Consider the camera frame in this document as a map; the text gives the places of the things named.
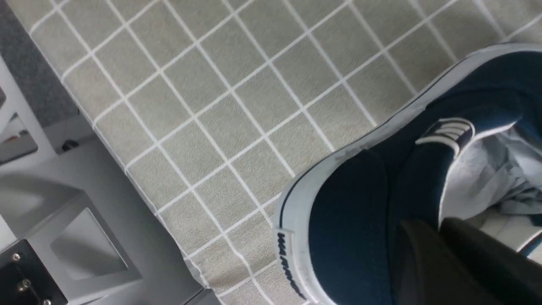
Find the blue canvas sneaker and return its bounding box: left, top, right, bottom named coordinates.
left=274, top=43, right=541, bottom=305

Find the grey checked floor cloth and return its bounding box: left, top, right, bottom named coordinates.
left=6, top=0, right=541, bottom=305

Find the grey robot base frame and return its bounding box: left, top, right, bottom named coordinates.
left=1, top=61, right=218, bottom=305

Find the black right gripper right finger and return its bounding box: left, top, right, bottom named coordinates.
left=440, top=218, right=542, bottom=305

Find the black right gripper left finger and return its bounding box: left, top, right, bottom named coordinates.
left=394, top=219, right=517, bottom=305

